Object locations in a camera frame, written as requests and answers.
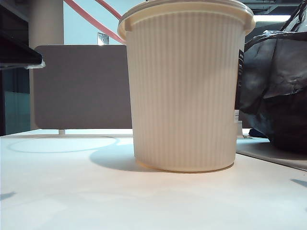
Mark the white ribbed trash can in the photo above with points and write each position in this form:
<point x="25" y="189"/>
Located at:
<point x="184" y="95"/>

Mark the silver metal bracket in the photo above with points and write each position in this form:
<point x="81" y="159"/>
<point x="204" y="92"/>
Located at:
<point x="103" y="38"/>

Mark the ceiling light strip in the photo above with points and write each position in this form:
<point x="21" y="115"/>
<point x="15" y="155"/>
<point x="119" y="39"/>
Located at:
<point x="271" y="18"/>

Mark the dark trash can label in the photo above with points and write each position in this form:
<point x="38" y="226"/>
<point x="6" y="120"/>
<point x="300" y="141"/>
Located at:
<point x="240" y="72"/>

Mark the grey rounded desk partition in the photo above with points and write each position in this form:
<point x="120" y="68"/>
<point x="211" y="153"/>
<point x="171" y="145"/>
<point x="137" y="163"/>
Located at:
<point x="81" y="86"/>

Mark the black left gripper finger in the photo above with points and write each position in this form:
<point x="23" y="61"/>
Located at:
<point x="16" y="52"/>

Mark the white partition support post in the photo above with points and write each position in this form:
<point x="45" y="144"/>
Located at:
<point x="62" y="131"/>

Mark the black garbage bag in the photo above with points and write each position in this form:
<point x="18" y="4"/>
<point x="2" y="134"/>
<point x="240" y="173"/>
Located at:
<point x="275" y="83"/>

